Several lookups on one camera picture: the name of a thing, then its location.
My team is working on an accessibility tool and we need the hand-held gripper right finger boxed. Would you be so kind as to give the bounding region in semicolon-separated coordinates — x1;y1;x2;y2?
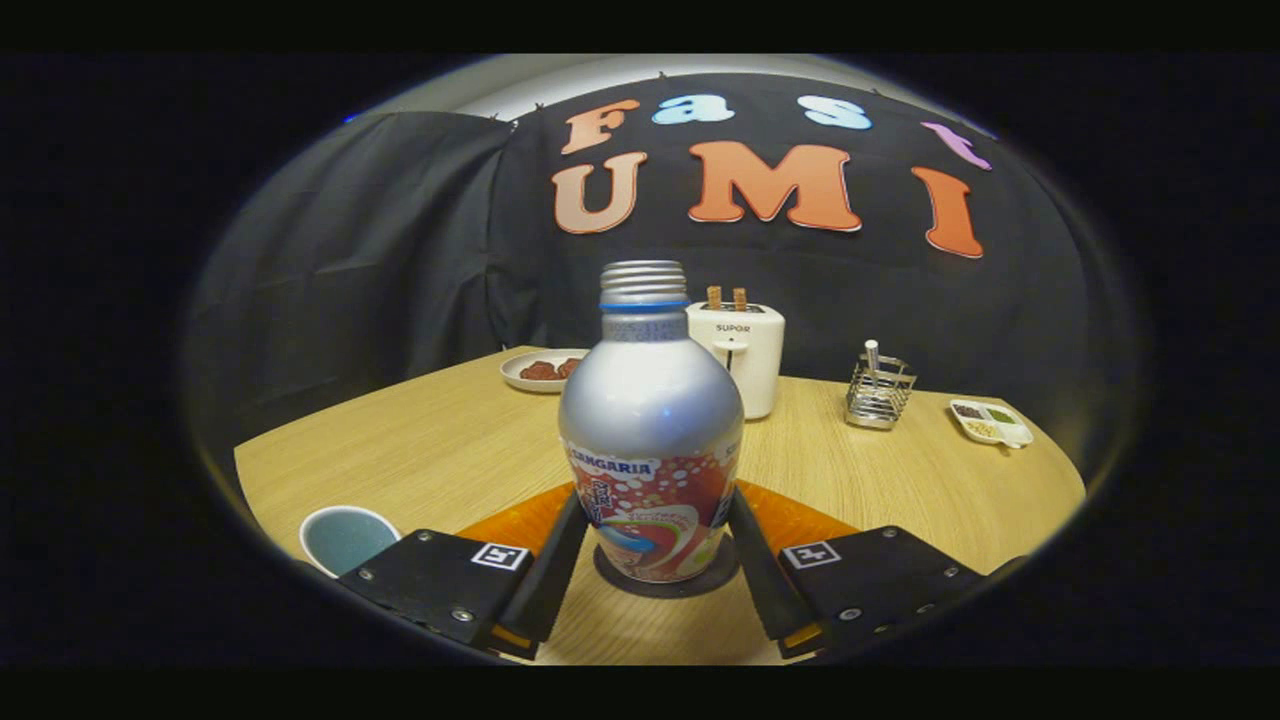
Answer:
727;485;991;659

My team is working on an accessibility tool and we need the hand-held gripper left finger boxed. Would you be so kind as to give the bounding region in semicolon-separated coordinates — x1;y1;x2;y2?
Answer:
335;487;591;663

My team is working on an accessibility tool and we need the round brown coaster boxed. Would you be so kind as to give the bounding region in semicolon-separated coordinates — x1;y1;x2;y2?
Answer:
593;540;741;599

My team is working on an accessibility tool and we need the silver juice bottle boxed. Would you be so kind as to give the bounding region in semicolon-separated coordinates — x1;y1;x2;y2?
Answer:
558;260;746;584

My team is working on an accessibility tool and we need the white cup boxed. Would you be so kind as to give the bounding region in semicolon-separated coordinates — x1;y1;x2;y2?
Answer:
299;505;403;579

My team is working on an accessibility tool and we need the wooden table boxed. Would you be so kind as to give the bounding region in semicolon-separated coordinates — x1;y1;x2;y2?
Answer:
233;345;1087;666

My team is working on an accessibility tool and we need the white plate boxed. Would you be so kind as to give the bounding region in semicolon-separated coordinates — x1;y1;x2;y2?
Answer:
500;348;591;394

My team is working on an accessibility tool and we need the white toaster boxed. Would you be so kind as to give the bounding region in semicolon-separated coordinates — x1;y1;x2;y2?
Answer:
686;302;786;421

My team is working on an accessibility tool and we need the white divided condiment dish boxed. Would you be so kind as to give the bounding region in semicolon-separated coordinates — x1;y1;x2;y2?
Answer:
948;398;1034;449

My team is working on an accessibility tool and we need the metal wire basket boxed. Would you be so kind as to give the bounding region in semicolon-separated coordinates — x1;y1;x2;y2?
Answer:
845;352;917;431

